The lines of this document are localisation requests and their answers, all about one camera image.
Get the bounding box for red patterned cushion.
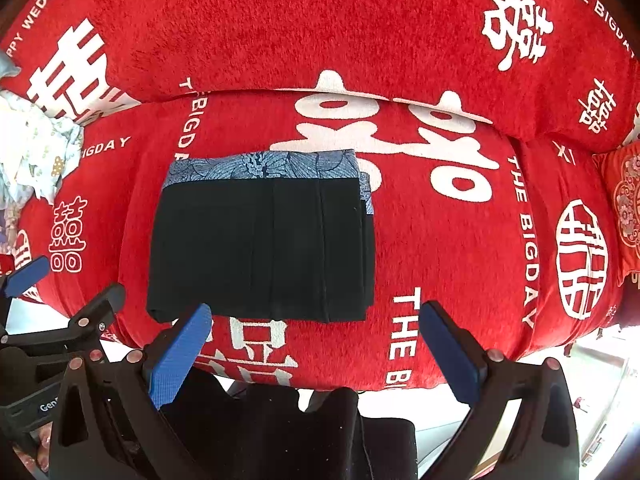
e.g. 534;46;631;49
592;140;640;287

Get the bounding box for light patterned cloth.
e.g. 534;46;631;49
0;89;85;207

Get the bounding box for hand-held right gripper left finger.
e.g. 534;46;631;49
50;303;213;480

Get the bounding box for red printed blanket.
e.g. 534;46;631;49
0;0;640;393

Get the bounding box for person's dark clothing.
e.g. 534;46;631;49
160;367;419;480

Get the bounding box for person's left hand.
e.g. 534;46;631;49
14;421;55;477

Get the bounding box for black pants with blue waistband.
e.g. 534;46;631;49
146;149;377;324

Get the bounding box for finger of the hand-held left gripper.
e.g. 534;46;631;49
0;256;52;328
0;282;126;361

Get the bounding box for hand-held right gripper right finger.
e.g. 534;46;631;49
419;301;581;480

